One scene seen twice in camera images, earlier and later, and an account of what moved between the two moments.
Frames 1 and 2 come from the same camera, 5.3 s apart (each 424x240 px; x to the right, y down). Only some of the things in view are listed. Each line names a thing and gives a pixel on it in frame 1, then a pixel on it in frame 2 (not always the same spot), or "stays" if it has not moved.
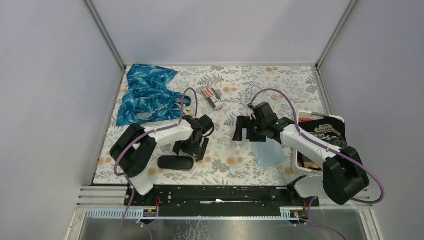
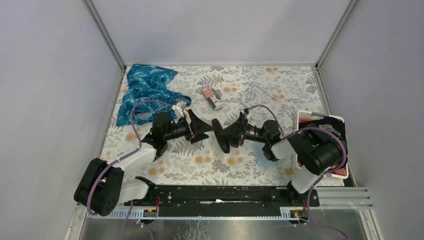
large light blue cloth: x=270 y=153 stays
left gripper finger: x=203 y=142 → x=198 y=137
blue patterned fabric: x=146 y=97 stays
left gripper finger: x=183 y=145 → x=197 y=125
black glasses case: x=175 y=162 → x=223 y=140
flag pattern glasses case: x=210 y=94 stays
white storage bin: x=330 y=128 stays
